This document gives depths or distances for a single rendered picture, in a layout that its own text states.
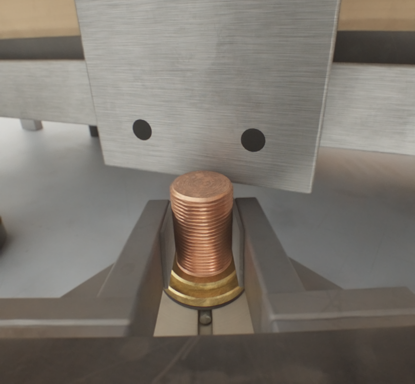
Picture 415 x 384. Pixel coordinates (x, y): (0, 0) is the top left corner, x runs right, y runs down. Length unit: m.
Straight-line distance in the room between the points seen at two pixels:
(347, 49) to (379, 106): 0.06
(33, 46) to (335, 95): 0.28
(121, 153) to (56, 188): 0.28
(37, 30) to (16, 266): 0.22
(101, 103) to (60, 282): 0.17
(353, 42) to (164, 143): 0.14
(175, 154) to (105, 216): 0.21
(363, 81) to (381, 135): 0.03
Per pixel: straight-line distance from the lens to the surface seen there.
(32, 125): 0.75
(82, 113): 0.26
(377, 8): 0.23
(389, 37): 0.23
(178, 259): 0.16
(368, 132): 0.19
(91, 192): 0.41
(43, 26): 0.33
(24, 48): 0.35
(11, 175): 0.53
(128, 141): 0.17
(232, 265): 0.16
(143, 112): 0.16
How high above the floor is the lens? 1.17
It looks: 27 degrees up
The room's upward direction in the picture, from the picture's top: 179 degrees clockwise
